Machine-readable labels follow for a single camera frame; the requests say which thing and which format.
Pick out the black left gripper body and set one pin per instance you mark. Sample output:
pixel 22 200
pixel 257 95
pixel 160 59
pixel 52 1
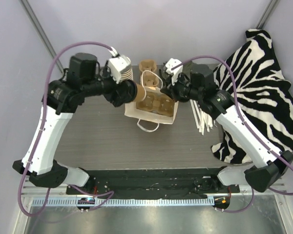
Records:
pixel 131 91

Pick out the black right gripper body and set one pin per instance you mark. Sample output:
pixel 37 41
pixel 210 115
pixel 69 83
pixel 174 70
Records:
pixel 170 90

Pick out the white paper cup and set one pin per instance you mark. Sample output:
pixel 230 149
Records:
pixel 140 93

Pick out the brown pulp cup carrier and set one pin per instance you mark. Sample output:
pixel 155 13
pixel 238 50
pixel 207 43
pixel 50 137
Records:
pixel 158 104

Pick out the brown paper bag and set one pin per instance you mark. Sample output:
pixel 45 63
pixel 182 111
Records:
pixel 133 112

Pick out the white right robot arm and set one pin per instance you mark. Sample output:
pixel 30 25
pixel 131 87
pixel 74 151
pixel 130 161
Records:
pixel 269 163

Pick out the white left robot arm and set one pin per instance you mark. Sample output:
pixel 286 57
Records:
pixel 84 78

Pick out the stack of white paper cups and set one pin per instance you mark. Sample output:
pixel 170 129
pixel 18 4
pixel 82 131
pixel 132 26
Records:
pixel 127 73

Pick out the olive green cloth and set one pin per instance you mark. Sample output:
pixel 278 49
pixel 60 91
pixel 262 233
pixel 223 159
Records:
pixel 188 68

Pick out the stack of pulp cup carriers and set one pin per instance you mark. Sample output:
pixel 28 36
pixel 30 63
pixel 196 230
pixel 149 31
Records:
pixel 148 76

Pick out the white wrapped straws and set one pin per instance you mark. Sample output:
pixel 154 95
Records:
pixel 203 121

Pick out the zebra print blanket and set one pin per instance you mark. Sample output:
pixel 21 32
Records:
pixel 262 91

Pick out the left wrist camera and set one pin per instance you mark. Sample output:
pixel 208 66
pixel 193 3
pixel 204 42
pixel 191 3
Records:
pixel 116 64

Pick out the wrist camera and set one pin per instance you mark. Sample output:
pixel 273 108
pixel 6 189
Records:
pixel 116 64
pixel 173 67

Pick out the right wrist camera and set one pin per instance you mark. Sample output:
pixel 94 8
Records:
pixel 173 67

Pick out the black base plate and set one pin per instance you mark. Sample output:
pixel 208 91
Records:
pixel 174 183

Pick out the white cable duct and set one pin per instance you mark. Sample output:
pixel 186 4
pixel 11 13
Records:
pixel 87 201

